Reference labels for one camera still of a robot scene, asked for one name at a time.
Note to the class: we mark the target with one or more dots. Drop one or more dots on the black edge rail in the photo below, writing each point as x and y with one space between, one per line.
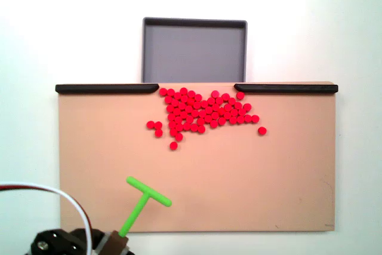
104 88
286 88

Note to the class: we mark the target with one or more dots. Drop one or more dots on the grey shallow tray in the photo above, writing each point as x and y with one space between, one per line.
194 52

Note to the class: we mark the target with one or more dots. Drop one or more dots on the beige flat board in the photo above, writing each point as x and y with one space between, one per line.
209 177

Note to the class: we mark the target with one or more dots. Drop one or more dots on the green T-shaped pusher tool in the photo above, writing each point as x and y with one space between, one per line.
135 214

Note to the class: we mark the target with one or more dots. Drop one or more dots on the red cylindrical granule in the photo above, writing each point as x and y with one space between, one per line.
158 132
191 94
158 125
177 95
178 137
215 93
183 90
170 92
247 118
255 118
247 106
150 124
173 145
262 130
240 95
225 97
163 91

